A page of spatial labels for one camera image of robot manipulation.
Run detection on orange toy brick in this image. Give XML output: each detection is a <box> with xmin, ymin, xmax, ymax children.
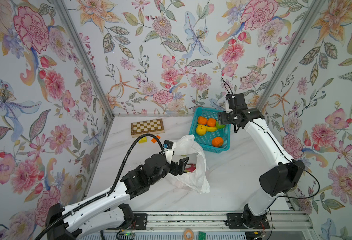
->
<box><xmin>151</xmin><ymin>135</ymin><xmax>161</xmax><ymax>143</ymax></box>

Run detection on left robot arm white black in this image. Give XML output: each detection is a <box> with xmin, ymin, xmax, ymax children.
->
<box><xmin>44</xmin><ymin>154</ymin><xmax>189</xmax><ymax>240</ymax></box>

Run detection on yellow apple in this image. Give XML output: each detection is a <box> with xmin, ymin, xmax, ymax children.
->
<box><xmin>196</xmin><ymin>125</ymin><xmax>207</xmax><ymax>136</ymax></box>

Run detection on green circuit board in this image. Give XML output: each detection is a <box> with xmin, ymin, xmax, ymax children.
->
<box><xmin>198</xmin><ymin>232</ymin><xmax>207</xmax><ymax>240</ymax></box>

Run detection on tape roll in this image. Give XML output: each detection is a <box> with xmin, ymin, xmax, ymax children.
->
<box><xmin>183</xmin><ymin>229</ymin><xmax>195</xmax><ymax>240</ymax></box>

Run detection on dragon fruit pink green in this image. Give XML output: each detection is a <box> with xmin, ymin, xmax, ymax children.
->
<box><xmin>184</xmin><ymin>164</ymin><xmax>196</xmax><ymax>173</ymax></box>

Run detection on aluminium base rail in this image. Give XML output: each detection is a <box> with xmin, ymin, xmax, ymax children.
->
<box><xmin>57</xmin><ymin>210</ymin><xmax>315</xmax><ymax>233</ymax></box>

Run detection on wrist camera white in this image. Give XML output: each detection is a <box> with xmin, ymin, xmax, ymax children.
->
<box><xmin>163</xmin><ymin>140</ymin><xmax>174</xmax><ymax>164</ymax></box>
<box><xmin>226</xmin><ymin>95</ymin><xmax>232</xmax><ymax>113</ymax></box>

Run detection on yellow toy brick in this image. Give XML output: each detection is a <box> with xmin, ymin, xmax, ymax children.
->
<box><xmin>138</xmin><ymin>137</ymin><xmax>147</xmax><ymax>144</ymax></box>

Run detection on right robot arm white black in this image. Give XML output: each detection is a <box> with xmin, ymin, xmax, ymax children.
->
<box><xmin>218</xmin><ymin>94</ymin><xmax>305</xmax><ymax>229</ymax></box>

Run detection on yellow banana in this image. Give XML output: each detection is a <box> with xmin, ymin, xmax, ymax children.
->
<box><xmin>206</xmin><ymin>126</ymin><xmax>218</xmax><ymax>132</ymax></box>

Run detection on white plastic bag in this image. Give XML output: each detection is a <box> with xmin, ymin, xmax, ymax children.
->
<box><xmin>166</xmin><ymin>135</ymin><xmax>211</xmax><ymax>194</ymax></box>

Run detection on wooden chessboard box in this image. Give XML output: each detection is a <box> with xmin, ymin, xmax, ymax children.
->
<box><xmin>131</xmin><ymin>119</ymin><xmax>165</xmax><ymax>138</ymax></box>

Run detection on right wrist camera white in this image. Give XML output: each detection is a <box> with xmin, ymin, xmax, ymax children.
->
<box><xmin>226</xmin><ymin>95</ymin><xmax>232</xmax><ymax>113</ymax></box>

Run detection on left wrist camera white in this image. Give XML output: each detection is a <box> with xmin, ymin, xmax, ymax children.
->
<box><xmin>163</xmin><ymin>140</ymin><xmax>174</xmax><ymax>164</ymax></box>

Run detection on black corrugated cable left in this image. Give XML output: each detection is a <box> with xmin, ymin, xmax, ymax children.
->
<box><xmin>34</xmin><ymin>134</ymin><xmax>166</xmax><ymax>240</ymax></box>

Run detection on teal plastic basket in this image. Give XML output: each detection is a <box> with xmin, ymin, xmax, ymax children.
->
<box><xmin>189</xmin><ymin>107</ymin><xmax>231</xmax><ymax>154</ymax></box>

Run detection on orange fruit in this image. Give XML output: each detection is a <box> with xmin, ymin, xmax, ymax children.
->
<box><xmin>198</xmin><ymin>116</ymin><xmax>208</xmax><ymax>125</ymax></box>
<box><xmin>212</xmin><ymin>137</ymin><xmax>224</xmax><ymax>148</ymax></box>
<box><xmin>206</xmin><ymin>118</ymin><xmax>217</xmax><ymax>127</ymax></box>

